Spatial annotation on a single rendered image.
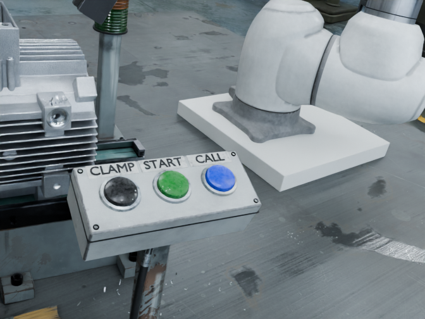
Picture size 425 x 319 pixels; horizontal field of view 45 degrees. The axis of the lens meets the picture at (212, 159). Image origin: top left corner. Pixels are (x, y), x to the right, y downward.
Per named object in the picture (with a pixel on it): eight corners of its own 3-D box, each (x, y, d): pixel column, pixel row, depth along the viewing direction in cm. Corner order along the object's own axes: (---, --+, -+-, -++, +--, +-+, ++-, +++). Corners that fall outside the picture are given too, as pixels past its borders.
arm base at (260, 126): (258, 93, 132) (263, 73, 129) (317, 133, 117) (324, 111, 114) (200, 100, 122) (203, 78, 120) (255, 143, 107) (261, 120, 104)
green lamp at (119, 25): (98, 34, 91) (100, 9, 89) (90, 23, 96) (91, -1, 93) (131, 35, 94) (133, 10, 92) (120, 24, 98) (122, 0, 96)
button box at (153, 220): (81, 263, 45) (90, 233, 41) (64, 197, 49) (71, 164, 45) (245, 231, 53) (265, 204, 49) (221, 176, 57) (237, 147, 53)
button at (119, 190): (105, 216, 44) (109, 205, 43) (97, 188, 46) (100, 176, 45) (138, 211, 46) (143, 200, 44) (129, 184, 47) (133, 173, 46)
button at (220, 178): (207, 200, 49) (213, 190, 48) (197, 175, 50) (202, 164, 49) (234, 196, 50) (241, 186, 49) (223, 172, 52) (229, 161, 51)
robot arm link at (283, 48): (246, 78, 124) (265, -14, 114) (319, 99, 120) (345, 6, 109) (222, 98, 111) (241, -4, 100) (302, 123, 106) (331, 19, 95)
